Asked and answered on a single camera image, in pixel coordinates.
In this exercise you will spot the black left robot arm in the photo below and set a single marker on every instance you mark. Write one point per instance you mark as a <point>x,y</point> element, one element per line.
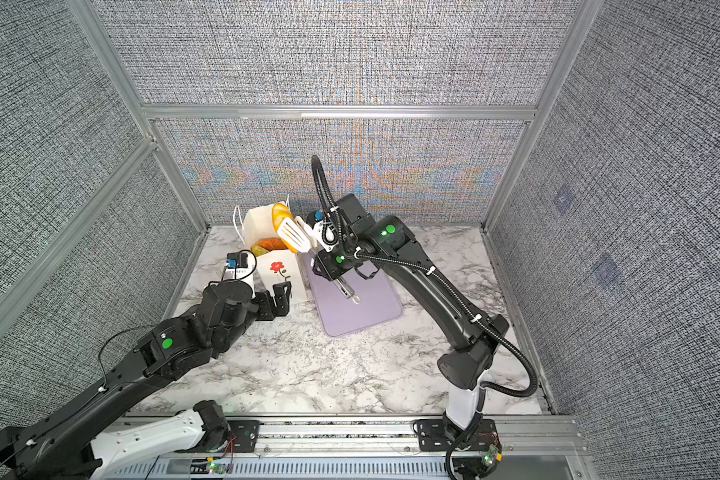
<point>62,445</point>

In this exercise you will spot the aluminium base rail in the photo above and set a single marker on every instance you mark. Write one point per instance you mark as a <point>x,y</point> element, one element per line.
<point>317,446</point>

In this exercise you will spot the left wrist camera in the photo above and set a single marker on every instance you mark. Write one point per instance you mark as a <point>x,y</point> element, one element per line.
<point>240,266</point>

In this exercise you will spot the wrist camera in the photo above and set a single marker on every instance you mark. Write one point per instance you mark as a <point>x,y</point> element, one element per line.
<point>321,230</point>
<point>240,266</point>

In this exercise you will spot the small golden bread roll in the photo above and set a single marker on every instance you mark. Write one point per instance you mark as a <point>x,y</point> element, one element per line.
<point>286,228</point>

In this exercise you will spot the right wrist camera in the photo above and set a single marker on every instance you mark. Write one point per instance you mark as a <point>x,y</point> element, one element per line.
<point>321,230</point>

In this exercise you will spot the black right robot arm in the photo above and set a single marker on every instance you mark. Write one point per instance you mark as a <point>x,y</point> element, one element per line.
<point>348,238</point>

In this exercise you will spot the striped croissant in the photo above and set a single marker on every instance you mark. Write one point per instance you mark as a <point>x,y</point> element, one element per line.
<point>259,250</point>

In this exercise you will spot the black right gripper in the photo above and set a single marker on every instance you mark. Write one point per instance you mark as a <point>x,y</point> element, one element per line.
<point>330,271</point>

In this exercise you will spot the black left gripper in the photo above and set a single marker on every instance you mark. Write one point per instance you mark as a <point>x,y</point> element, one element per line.
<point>284,301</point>

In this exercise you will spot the orange triangular pastry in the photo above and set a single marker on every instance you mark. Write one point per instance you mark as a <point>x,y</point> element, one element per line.
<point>272,244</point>

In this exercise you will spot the lilac plastic tray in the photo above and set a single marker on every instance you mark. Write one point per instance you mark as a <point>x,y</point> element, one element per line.
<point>379,303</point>

